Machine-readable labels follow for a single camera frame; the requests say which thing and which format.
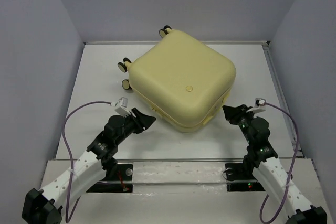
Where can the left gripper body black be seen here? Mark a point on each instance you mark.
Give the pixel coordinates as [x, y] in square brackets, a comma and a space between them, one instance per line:
[131, 125]

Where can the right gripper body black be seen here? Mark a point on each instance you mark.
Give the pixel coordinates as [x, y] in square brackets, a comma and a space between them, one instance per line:
[244, 121]

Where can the yellow hard-shell suitcase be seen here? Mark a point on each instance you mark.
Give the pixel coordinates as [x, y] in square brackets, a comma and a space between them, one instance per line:
[183, 80]

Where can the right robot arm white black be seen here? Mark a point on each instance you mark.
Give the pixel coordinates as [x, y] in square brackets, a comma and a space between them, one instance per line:
[263, 164]

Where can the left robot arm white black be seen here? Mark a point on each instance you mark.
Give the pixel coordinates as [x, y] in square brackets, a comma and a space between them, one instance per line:
[57, 201]

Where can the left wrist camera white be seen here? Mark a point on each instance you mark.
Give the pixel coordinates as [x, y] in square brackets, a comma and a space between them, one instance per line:
[120, 107]

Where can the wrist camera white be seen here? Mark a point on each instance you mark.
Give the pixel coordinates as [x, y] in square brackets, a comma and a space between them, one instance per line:
[120, 107]
[259, 106]

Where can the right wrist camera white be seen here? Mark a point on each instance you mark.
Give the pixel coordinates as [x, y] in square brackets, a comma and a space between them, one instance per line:
[259, 106]

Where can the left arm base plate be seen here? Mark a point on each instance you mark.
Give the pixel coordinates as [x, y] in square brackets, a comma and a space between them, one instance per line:
[118, 179]

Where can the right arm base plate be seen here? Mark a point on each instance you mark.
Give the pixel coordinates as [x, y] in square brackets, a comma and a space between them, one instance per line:
[239, 179]

